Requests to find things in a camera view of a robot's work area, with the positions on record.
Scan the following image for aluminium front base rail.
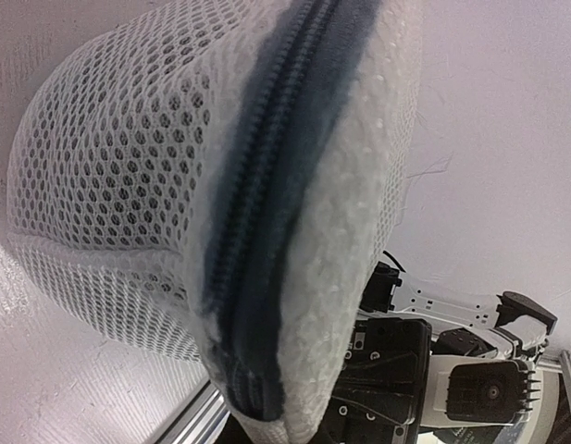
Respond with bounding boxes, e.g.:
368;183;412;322
155;379;230;444

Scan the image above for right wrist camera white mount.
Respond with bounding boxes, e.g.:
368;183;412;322
421;355;542;428

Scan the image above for white mesh laundry bag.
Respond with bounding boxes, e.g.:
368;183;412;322
6;1;423;443

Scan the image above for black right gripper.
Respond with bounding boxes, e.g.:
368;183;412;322
321;261;432;444

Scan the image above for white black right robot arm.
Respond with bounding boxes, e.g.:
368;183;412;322
321;261;557;443

